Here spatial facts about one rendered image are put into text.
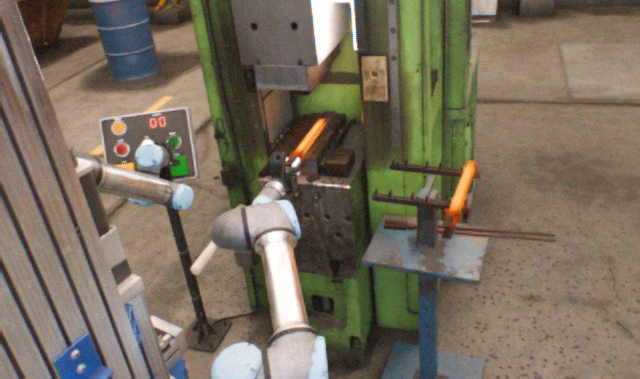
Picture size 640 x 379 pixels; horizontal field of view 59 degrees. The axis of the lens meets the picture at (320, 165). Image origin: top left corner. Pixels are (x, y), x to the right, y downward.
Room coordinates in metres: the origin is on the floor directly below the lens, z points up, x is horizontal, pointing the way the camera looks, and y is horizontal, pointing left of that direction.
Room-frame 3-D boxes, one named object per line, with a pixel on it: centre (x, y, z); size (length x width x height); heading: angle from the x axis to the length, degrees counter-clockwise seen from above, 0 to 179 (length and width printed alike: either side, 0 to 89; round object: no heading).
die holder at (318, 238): (2.12, -0.03, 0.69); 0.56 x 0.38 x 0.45; 159
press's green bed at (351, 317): (2.12, -0.03, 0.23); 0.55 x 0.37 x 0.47; 159
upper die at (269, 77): (2.13, 0.03, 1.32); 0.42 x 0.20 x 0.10; 159
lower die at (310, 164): (2.13, 0.03, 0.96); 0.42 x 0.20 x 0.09; 159
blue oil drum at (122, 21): (6.41, 2.02, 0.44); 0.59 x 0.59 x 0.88
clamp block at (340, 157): (1.92, -0.08, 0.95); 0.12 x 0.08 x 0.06; 159
